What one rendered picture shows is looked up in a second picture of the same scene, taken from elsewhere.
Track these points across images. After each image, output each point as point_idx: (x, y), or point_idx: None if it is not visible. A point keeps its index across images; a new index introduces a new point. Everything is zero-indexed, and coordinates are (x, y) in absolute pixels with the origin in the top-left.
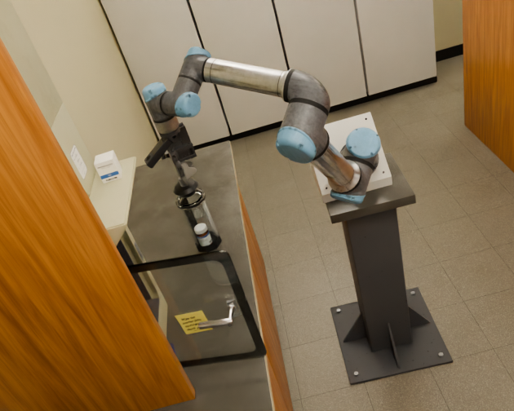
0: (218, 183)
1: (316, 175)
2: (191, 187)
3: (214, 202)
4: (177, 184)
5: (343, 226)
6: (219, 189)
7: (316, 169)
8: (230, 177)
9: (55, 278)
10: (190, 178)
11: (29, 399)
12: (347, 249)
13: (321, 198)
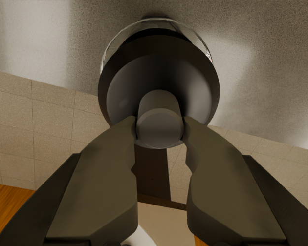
0: None
1: (145, 233)
2: (111, 123)
3: (265, 95)
4: (188, 78)
5: (164, 168)
6: (294, 114)
7: (151, 242)
8: (304, 140)
9: None
10: (182, 140)
11: None
12: (160, 150)
13: (138, 203)
